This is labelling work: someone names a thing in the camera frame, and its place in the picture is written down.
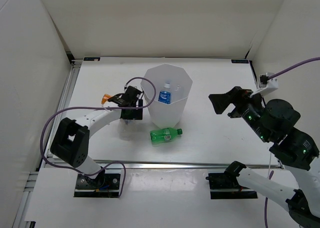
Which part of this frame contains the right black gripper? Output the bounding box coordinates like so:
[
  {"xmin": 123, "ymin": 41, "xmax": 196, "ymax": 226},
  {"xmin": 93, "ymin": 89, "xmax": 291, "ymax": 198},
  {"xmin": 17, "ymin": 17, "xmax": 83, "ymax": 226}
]
[{"xmin": 207, "ymin": 86, "xmax": 271, "ymax": 142}]

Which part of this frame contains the orange plastic bottle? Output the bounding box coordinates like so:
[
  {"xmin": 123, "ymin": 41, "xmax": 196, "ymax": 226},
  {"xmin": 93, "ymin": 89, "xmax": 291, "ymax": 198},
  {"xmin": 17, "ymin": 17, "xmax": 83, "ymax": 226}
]
[{"xmin": 101, "ymin": 94, "xmax": 112, "ymax": 105}]

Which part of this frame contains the blue label Pocari bottle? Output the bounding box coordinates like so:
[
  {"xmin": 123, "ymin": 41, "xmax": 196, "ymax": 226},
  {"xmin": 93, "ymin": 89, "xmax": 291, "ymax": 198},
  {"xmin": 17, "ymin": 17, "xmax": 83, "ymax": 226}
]
[{"xmin": 158, "ymin": 83, "xmax": 171, "ymax": 104}]

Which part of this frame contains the green plastic bottle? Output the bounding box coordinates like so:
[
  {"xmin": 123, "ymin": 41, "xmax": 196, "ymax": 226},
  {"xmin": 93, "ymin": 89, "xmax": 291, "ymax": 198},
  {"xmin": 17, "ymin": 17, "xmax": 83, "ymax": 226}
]
[{"xmin": 149, "ymin": 127, "xmax": 183, "ymax": 144}]

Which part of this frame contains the clear bottle white label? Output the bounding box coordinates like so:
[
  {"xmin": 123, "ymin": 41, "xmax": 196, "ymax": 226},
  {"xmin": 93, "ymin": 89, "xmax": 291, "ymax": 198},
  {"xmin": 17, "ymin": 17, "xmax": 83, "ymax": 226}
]
[{"xmin": 121, "ymin": 119, "xmax": 136, "ymax": 129}]

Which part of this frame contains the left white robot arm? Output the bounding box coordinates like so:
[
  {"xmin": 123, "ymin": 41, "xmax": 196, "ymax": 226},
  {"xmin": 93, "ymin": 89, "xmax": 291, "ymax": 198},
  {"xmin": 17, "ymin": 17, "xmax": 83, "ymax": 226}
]
[{"xmin": 50, "ymin": 86, "xmax": 143, "ymax": 188}]

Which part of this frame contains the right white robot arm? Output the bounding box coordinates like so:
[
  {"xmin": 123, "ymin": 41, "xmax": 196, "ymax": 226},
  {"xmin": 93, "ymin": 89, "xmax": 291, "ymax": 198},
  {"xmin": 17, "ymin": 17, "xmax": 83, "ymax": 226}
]
[{"xmin": 208, "ymin": 86, "xmax": 320, "ymax": 228}]

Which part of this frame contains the white octagonal plastic bin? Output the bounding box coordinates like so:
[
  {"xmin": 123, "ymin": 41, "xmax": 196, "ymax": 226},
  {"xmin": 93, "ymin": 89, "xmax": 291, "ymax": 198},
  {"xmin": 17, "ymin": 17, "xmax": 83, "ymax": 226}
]
[{"xmin": 140, "ymin": 64, "xmax": 193, "ymax": 128}]

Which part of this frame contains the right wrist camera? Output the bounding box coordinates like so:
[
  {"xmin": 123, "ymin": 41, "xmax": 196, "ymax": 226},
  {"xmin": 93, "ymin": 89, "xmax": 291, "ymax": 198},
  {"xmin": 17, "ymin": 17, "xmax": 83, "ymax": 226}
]
[{"xmin": 250, "ymin": 72, "xmax": 279, "ymax": 98}]

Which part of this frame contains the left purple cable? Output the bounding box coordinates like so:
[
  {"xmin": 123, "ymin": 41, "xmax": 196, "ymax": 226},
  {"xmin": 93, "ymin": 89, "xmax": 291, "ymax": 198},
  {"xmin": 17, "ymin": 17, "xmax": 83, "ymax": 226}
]
[{"xmin": 39, "ymin": 77, "xmax": 157, "ymax": 198}]

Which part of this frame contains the purple cable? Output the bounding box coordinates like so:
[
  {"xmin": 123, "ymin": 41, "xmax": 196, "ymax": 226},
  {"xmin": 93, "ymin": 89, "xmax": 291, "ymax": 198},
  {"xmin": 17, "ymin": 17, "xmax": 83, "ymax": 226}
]
[
  {"xmin": 39, "ymin": 77, "xmax": 157, "ymax": 198},
  {"xmin": 263, "ymin": 57, "xmax": 320, "ymax": 228}
]

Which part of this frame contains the aluminium front rail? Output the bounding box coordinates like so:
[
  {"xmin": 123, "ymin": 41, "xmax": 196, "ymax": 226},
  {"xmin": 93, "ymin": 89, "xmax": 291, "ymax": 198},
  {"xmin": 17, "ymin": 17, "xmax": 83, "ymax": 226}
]
[{"xmin": 94, "ymin": 160, "xmax": 283, "ymax": 169}]

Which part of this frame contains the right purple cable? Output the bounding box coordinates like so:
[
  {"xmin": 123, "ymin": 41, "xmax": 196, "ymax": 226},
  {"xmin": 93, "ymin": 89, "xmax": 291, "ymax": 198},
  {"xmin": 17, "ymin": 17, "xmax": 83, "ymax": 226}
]
[{"xmin": 263, "ymin": 57, "xmax": 320, "ymax": 228}]

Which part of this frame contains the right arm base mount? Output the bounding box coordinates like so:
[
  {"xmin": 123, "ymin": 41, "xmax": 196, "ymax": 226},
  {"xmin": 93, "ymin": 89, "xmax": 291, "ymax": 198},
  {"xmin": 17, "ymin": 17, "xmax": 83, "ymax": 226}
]
[{"xmin": 205, "ymin": 173, "xmax": 258, "ymax": 200}]

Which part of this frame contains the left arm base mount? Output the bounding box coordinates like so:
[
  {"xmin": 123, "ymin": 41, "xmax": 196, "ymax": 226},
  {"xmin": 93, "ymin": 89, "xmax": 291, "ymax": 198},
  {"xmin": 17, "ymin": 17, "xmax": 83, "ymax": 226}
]
[{"xmin": 73, "ymin": 173, "xmax": 122, "ymax": 198}]

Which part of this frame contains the left aluminium frame rail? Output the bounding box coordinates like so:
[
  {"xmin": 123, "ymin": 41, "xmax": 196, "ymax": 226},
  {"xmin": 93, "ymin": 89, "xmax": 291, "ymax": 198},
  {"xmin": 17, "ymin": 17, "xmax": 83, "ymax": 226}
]
[{"xmin": 12, "ymin": 59, "xmax": 82, "ymax": 228}]

